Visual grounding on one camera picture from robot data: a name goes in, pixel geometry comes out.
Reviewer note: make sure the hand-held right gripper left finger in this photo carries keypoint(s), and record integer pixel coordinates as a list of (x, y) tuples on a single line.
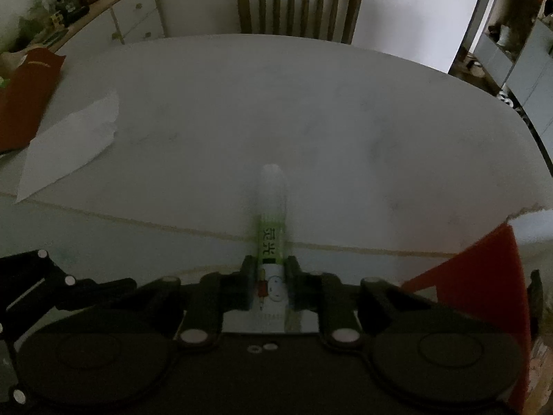
[(247, 285)]

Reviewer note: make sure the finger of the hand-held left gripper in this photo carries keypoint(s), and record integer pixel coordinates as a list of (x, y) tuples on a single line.
[(11, 380), (103, 289)]

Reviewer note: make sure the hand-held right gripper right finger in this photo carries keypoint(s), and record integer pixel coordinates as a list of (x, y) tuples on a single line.
[(293, 285)]

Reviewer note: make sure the green white glue tube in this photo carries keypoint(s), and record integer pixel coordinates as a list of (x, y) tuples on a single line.
[(271, 233)]

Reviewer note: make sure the red cardboard shoe box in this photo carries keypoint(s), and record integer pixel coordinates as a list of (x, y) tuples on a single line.
[(488, 276)]

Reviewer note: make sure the white paper napkin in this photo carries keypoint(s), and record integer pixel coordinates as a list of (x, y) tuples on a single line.
[(73, 147)]

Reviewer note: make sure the brown red paper bag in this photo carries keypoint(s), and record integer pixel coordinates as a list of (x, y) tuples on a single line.
[(30, 95)]

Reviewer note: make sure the white wooden sideboard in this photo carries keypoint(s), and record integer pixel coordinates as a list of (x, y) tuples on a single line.
[(129, 13)]

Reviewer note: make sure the wooden slat-back chair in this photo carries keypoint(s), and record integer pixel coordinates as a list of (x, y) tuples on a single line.
[(298, 4)]

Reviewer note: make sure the row of shoes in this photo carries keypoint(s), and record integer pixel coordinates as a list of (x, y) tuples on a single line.
[(512, 103)]

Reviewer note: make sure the dark bottles on sideboard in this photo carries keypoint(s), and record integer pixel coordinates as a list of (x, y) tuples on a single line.
[(67, 6)]

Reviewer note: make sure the grey wall cabinet unit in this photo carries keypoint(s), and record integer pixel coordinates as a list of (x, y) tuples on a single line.
[(518, 52)]

